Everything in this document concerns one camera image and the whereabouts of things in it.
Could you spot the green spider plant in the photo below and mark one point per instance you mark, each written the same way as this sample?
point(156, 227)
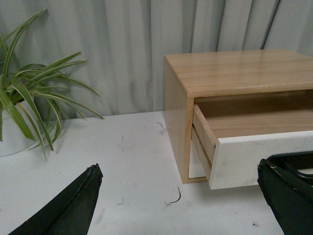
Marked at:
point(40, 86)

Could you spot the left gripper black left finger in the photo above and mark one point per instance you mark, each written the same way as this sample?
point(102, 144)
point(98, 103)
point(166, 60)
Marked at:
point(71, 211)

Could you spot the white bottom drawer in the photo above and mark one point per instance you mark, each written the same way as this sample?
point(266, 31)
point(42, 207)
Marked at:
point(199, 163)

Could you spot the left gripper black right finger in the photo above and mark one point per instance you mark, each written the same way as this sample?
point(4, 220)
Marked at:
point(290, 199)

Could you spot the white plant pot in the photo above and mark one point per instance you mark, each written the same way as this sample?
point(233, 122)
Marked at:
point(14, 140)

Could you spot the wooden drawer cabinet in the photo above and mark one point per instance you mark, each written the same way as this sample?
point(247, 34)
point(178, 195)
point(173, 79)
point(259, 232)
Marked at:
point(240, 93)

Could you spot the white top drawer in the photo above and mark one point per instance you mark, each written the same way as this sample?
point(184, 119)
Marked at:
point(232, 162)

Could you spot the white drawer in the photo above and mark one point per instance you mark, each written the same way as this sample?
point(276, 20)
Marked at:
point(232, 162)
point(199, 163)

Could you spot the grey curtain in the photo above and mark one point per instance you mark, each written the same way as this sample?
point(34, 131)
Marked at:
point(123, 42)

